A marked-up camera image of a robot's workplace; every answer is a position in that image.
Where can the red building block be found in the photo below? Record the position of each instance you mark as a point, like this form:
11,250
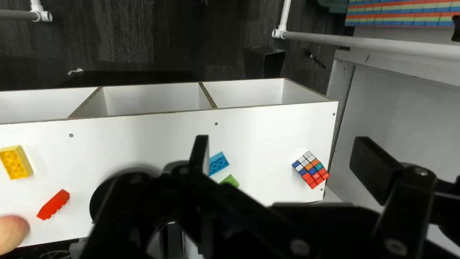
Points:
53,204

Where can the white side table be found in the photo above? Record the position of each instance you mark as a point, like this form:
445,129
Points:
406,109

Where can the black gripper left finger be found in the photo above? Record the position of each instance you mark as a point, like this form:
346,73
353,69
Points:
199,152

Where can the rubik's cube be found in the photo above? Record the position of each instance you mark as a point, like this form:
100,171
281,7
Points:
310,168

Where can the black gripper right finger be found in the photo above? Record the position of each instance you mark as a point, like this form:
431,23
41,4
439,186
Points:
373,167

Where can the blue building block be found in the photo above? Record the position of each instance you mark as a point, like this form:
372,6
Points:
218,163

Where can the peach coloured ball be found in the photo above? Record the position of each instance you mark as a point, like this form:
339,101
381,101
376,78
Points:
11,232

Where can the green building block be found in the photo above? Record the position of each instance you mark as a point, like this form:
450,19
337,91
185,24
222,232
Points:
230,181

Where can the white pvc pipe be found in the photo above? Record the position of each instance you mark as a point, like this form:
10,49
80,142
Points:
28,14
363,43

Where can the rainbow striped panel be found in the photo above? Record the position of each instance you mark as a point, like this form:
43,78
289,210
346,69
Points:
402,11

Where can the yellow building block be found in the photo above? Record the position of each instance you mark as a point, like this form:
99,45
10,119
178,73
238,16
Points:
14,161

